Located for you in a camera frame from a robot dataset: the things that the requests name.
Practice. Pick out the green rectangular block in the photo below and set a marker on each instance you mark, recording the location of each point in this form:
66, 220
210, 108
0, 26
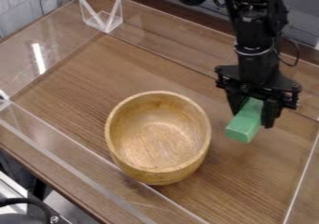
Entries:
246, 122

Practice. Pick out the clear acrylic tray wall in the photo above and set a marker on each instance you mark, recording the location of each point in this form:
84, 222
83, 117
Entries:
100, 50

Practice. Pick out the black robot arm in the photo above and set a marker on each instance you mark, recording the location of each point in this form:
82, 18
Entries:
258, 21

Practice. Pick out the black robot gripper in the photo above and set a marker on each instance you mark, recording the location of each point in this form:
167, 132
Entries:
256, 78

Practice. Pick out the brown wooden bowl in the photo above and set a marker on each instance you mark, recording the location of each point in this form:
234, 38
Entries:
158, 133

